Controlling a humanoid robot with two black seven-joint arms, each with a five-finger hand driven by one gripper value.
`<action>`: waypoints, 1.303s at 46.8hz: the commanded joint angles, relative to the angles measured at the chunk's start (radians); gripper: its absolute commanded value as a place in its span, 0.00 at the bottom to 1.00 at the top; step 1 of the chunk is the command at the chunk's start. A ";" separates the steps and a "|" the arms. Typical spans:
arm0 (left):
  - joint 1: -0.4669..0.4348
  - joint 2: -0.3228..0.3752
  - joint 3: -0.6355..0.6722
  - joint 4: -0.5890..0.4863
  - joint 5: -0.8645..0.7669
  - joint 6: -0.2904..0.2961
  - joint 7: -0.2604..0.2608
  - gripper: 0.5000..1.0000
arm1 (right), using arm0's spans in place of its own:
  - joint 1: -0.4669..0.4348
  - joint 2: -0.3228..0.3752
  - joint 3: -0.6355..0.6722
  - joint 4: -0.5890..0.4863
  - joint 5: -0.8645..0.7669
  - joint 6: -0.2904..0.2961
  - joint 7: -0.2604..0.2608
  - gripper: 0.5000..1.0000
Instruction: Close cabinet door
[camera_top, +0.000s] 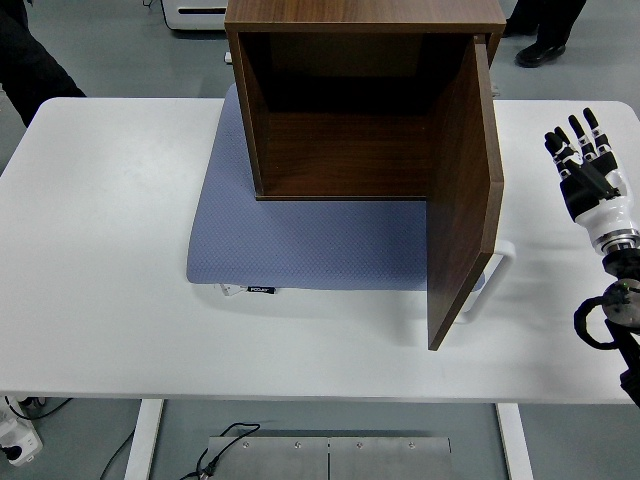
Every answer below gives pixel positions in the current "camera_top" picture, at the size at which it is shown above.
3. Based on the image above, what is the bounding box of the person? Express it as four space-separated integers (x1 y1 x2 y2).
0 0 88 129
501 0 589 69

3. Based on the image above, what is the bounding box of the black power strip cable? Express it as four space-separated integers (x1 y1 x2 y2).
4 396 74 422

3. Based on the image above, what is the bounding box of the brown wooden cabinet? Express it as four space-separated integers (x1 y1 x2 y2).
223 0 508 202

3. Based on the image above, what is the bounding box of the white power strip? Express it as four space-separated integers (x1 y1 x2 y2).
0 404 45 468

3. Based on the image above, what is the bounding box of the brown wooden cabinet door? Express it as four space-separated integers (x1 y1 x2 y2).
425 35 505 351

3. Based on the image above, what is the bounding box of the thin black cable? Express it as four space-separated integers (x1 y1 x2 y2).
99 432 137 480

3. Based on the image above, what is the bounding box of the grey metal plate with screws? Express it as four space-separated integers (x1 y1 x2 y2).
206 435 453 480

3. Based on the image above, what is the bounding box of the black cable with plug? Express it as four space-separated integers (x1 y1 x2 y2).
179 422 262 480

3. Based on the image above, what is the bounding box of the white door handle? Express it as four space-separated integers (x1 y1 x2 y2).
458 239 517 325

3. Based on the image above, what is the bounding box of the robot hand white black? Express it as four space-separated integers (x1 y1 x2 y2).
543 107 639 242

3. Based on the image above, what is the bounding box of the blue-grey textured mat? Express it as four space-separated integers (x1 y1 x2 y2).
186 83 487 293

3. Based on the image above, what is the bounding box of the white appliance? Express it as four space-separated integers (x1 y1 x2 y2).
160 0 229 33

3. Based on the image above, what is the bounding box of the white table leg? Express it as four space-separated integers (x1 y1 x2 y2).
123 399 165 480
495 402 535 480

